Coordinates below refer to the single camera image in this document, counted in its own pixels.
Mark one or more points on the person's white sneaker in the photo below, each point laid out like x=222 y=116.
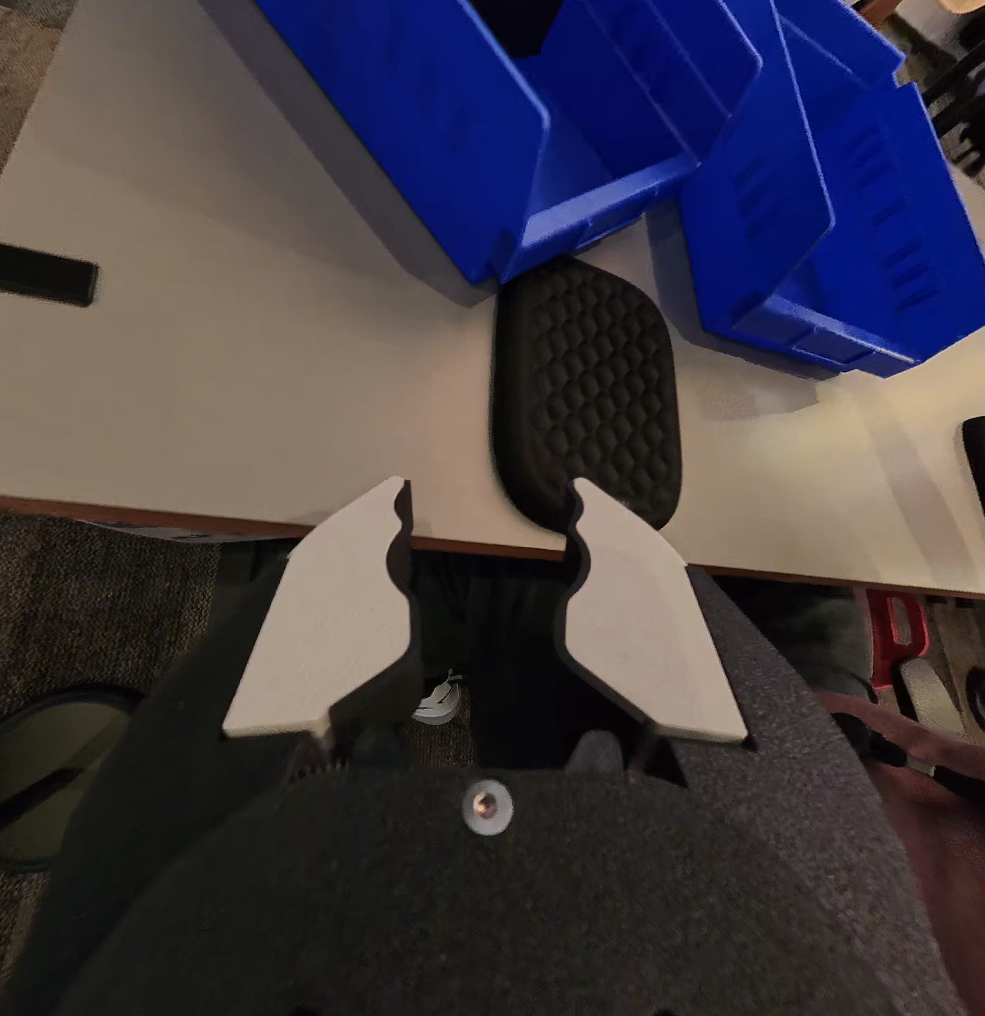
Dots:
x=438 y=700

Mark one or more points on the black flat desk strip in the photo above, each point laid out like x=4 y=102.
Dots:
x=40 y=274

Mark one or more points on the blue plastic parts bin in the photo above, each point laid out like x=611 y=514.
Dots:
x=881 y=238
x=429 y=103

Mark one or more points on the red plastic object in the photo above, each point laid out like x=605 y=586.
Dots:
x=885 y=635

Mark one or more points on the round dark floor base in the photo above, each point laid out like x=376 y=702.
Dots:
x=48 y=762

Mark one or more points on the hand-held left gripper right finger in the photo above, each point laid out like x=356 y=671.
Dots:
x=651 y=627

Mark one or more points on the person in maroon shirt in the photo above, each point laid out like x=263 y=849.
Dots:
x=953 y=873

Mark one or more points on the black chair armrest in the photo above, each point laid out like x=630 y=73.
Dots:
x=983 y=476

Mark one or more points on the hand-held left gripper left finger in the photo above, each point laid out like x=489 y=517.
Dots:
x=334 y=627

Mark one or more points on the black desk mat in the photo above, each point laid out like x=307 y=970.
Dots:
x=588 y=381

